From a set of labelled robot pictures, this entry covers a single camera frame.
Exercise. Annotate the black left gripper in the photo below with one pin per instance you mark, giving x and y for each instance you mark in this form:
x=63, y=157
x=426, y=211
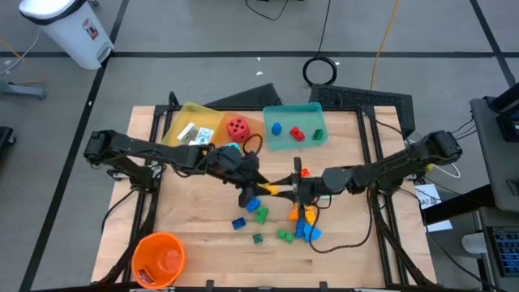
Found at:
x=235, y=166

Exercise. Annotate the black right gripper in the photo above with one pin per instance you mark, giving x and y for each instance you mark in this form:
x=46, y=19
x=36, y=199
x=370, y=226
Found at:
x=310, y=188

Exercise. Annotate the yellow toy block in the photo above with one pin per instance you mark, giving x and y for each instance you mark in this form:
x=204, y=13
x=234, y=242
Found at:
x=271, y=189
x=310, y=215

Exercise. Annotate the blue round-stud toy block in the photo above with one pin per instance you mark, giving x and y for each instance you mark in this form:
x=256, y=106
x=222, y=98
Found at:
x=253, y=204

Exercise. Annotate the small red-orange toy block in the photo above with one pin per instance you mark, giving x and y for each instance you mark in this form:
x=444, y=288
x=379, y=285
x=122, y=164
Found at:
x=305, y=172

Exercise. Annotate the orange toy block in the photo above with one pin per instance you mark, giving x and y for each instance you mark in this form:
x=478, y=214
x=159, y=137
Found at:
x=293, y=214

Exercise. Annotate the small dark blue block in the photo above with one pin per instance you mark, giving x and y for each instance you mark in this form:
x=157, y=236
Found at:
x=239, y=223

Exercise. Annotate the long blue toy block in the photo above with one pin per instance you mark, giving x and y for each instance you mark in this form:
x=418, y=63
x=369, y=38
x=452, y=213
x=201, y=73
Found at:
x=300, y=229

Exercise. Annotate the teal foam die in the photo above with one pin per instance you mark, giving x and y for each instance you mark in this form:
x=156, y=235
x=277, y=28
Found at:
x=233, y=145

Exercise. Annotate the light blue toy block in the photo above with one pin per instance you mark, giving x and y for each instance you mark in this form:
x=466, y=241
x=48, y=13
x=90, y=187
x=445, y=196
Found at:
x=313, y=234

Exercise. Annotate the small green square block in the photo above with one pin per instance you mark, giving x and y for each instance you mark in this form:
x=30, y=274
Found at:
x=258, y=239

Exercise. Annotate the red toy block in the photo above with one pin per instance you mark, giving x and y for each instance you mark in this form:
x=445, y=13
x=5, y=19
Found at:
x=297, y=134

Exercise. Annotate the small blue toy block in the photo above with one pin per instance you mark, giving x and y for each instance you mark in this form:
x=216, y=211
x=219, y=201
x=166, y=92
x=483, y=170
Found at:
x=276, y=129

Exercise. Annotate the red foam die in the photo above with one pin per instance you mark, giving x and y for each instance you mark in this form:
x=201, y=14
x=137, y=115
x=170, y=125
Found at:
x=238, y=130

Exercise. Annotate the white blue playing card box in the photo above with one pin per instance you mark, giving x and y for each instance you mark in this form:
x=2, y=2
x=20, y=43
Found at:
x=204, y=136

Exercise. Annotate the black-patterned playing card box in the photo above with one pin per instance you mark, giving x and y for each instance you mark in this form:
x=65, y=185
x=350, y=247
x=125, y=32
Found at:
x=187, y=133

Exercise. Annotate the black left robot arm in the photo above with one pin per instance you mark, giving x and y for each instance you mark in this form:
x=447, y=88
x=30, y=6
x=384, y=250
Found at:
x=134, y=146

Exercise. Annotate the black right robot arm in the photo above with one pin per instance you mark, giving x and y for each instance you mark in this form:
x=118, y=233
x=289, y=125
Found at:
x=405, y=160

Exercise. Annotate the orange translucent plastic bin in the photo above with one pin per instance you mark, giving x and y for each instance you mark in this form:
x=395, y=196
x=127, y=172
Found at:
x=253, y=121

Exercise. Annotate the teal translucent plastic bin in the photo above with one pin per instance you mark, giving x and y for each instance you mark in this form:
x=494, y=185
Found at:
x=300, y=117

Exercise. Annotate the black flat panel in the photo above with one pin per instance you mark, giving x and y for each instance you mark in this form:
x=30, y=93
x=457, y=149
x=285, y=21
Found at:
x=255, y=97

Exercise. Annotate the yellow translucent plastic bin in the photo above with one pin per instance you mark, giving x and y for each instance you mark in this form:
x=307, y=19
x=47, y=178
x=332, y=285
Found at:
x=190, y=115

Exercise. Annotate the orange plastic bucket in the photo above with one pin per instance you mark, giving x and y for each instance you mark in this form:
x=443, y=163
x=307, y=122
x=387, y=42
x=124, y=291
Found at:
x=158, y=259

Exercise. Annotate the white paper sheet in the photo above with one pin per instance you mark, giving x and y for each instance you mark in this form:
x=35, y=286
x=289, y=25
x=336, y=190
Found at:
x=425, y=200

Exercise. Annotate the red wrapper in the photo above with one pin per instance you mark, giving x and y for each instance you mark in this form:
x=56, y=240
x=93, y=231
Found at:
x=146, y=276

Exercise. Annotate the black desk crossbar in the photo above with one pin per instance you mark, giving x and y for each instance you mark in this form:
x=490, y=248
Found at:
x=458, y=203

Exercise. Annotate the grey rounded device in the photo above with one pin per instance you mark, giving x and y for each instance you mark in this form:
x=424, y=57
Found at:
x=472, y=243

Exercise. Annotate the grey desk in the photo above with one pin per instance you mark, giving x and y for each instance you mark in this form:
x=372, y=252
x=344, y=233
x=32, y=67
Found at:
x=494, y=162

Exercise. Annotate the blue-lit keyboard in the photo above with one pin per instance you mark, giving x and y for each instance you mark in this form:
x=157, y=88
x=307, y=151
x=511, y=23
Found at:
x=507, y=251

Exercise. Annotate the black desk monitor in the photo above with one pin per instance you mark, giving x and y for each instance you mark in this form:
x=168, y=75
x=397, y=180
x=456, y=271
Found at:
x=509, y=121

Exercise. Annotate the white trash can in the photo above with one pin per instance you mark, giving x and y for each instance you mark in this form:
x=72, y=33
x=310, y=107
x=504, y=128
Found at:
x=69, y=32

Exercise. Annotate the grey stand foot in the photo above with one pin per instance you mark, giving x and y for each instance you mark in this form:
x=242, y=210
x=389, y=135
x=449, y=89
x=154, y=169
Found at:
x=24, y=90

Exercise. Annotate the black equipment base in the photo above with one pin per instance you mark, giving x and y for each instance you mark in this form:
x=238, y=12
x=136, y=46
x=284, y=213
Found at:
x=6, y=140

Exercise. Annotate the black metal table frame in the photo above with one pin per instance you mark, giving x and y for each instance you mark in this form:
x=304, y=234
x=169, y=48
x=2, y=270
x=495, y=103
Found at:
x=162, y=108

